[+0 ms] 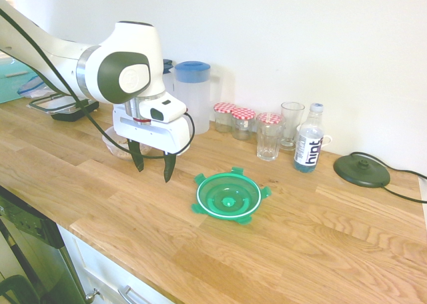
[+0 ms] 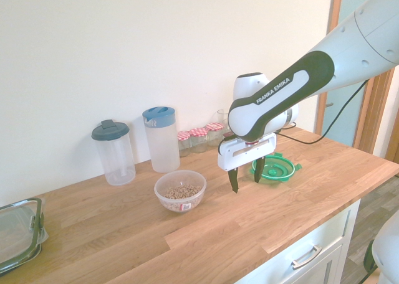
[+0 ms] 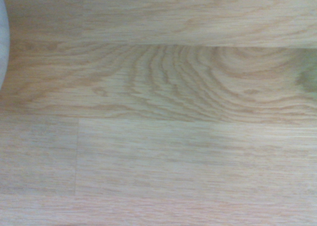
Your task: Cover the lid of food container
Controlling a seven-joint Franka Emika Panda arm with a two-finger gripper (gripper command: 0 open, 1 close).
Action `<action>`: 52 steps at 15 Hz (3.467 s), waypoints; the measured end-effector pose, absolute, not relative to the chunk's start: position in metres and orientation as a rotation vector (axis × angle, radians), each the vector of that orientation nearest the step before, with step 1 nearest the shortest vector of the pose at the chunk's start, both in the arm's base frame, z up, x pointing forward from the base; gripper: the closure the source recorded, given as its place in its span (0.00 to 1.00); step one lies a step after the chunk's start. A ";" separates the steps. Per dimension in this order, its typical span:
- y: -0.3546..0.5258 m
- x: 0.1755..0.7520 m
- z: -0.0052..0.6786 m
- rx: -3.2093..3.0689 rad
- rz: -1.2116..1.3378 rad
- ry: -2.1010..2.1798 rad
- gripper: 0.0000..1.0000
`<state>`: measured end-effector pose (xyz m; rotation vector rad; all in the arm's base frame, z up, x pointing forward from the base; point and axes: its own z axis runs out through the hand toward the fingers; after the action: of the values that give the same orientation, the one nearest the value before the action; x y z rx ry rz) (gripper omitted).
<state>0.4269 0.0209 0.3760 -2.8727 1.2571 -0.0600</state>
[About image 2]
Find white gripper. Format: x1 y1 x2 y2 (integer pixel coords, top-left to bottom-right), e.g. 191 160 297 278
217 133 277 194

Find green round container lid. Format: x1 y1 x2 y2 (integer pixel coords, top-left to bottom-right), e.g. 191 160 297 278
249 152 303 183

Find glass jar red checkered lid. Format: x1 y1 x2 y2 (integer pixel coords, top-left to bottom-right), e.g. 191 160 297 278
177 130 191 158
189 127 208 154
204 122 226 147

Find clear plastic food bowl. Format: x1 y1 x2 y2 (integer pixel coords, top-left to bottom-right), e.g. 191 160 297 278
153 169 208 215

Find clear pitcher blue lid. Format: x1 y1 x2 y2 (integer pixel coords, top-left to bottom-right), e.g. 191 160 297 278
142 105 181 174

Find clear pitcher dark grey lid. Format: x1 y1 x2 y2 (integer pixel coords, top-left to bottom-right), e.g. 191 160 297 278
90 119 137 186

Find glass container green clip lid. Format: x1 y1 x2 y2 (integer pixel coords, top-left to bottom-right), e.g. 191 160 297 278
0 197 47 275

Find clear drinking glass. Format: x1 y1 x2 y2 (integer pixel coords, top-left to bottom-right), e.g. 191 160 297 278
216 108 231 132

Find cereal rings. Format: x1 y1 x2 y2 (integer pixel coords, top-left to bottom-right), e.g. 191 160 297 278
162 184 203 212

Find white kitchen cabinet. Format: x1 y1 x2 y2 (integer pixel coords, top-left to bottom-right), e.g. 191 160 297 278
233 199 362 284

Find dark green curved object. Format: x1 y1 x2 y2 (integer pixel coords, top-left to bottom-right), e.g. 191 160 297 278
363 239 380 274

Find black cable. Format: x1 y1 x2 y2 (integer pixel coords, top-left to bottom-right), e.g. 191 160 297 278
276 78 370 144

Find metal drawer handle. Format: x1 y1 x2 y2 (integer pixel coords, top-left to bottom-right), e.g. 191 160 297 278
291 245 322 270

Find wooden door frame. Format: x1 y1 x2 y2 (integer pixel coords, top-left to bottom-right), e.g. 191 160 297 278
314 0 399 165

